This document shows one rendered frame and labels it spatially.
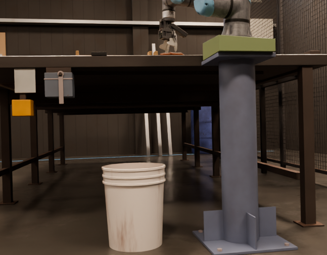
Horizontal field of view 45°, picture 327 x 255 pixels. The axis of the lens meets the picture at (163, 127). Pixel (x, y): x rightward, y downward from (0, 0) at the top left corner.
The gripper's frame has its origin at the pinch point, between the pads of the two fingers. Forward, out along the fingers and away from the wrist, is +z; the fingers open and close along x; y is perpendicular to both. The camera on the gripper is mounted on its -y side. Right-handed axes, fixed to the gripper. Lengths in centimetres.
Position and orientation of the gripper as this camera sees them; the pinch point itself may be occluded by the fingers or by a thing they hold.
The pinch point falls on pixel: (171, 54)
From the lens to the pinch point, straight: 238.2
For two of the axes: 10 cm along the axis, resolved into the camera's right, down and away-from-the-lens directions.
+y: -9.3, 0.0, -3.7
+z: -0.1, 10.0, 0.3
